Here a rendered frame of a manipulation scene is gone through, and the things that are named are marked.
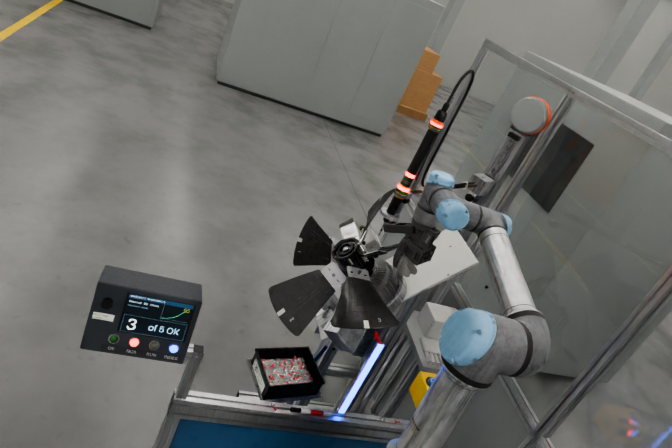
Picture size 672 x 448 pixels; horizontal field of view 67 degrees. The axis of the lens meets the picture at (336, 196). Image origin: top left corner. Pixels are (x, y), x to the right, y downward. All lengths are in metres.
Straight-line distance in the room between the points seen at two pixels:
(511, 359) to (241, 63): 6.36
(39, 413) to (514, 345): 2.11
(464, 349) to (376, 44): 6.48
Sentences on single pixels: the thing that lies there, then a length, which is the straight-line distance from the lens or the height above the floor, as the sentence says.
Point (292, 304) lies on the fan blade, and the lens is 1.96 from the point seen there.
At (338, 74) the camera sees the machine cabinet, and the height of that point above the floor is 0.69.
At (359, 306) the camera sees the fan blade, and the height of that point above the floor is 1.17.
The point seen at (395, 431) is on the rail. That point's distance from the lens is 1.94.
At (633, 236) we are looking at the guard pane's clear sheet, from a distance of 1.94.
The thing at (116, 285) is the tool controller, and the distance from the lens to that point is 1.38.
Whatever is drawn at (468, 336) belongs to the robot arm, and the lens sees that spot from 1.06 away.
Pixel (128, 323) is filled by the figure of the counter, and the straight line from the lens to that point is 1.42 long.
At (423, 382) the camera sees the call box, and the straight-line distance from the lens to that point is 1.81.
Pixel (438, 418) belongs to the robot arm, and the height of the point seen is 1.42.
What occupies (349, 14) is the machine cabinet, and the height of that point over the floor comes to 1.48.
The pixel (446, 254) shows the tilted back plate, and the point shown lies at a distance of 2.11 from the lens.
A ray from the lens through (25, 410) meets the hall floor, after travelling 2.71.
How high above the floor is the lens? 2.15
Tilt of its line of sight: 24 degrees down
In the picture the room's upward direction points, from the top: 25 degrees clockwise
